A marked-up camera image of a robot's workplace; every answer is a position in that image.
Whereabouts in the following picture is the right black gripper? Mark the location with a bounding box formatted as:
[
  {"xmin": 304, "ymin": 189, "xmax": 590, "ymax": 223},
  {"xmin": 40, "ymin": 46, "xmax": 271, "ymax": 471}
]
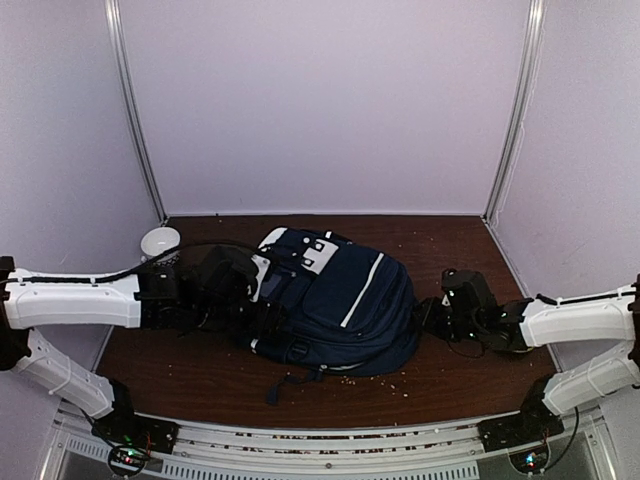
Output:
[{"xmin": 409, "ymin": 297, "xmax": 482, "ymax": 344}]

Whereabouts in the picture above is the navy blue backpack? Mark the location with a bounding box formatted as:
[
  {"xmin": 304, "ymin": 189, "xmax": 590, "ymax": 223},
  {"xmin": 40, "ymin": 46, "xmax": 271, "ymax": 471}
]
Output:
[{"xmin": 244, "ymin": 226, "xmax": 420, "ymax": 382}]

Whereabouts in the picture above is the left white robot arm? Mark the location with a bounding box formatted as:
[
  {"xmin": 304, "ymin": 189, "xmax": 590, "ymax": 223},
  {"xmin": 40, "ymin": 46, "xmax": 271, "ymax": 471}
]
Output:
[{"xmin": 1, "ymin": 242, "xmax": 277, "ymax": 445}]

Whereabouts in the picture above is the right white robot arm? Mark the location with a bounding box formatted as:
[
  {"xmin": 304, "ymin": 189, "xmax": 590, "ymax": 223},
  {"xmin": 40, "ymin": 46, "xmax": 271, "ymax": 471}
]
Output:
[{"xmin": 417, "ymin": 269, "xmax": 639, "ymax": 451}]

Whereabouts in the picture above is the white patterned bowl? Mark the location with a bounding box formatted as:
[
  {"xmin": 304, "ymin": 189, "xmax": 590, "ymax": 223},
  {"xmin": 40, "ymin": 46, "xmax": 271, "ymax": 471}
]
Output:
[{"xmin": 140, "ymin": 227, "xmax": 181, "ymax": 262}]

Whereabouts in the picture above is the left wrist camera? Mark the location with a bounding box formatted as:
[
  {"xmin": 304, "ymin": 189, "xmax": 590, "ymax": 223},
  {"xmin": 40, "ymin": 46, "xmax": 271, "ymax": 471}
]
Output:
[{"xmin": 248, "ymin": 254, "xmax": 272, "ymax": 303}]

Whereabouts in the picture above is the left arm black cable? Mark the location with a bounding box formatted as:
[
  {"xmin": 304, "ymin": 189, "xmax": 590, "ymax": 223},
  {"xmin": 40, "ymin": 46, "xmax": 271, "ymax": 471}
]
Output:
[{"xmin": 14, "ymin": 242, "xmax": 261, "ymax": 286}]

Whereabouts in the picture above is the right aluminium frame post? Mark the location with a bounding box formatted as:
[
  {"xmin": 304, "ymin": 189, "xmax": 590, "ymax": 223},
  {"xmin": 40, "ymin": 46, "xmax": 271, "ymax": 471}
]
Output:
[{"xmin": 483, "ymin": 0, "xmax": 547, "ymax": 225}]

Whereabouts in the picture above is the aluminium frame post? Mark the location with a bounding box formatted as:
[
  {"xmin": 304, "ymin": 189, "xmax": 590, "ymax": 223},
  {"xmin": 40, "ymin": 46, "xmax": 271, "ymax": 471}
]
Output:
[
  {"xmin": 104, "ymin": 0, "xmax": 168, "ymax": 225},
  {"xmin": 483, "ymin": 0, "xmax": 547, "ymax": 225}
]

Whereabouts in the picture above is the front aluminium rail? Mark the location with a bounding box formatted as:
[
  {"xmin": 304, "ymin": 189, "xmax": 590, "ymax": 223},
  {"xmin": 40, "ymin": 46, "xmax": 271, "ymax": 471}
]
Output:
[{"xmin": 35, "ymin": 406, "xmax": 622, "ymax": 479}]

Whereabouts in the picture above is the left aluminium frame post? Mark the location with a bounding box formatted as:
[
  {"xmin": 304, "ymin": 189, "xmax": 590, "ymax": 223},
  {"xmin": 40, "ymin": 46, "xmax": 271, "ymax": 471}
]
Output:
[{"xmin": 104, "ymin": 0, "xmax": 168, "ymax": 225}]

